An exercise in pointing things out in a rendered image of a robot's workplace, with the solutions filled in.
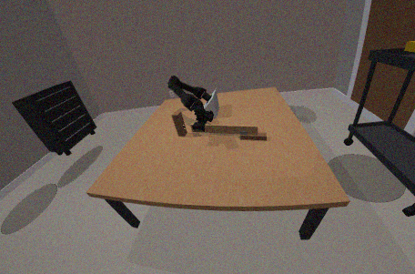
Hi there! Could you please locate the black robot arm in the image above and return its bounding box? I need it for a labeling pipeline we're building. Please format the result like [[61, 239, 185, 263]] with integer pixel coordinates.
[[167, 76, 214, 122]]

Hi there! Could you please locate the long wooden rail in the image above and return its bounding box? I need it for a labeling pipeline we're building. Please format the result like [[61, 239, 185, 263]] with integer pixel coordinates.
[[191, 123, 258, 136]]

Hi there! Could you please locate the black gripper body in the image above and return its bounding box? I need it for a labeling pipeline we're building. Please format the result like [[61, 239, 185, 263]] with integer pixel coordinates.
[[192, 117, 204, 129]]

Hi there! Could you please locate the brown wooden post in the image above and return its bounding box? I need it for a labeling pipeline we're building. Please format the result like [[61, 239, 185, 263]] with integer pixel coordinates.
[[171, 111, 267, 141]]

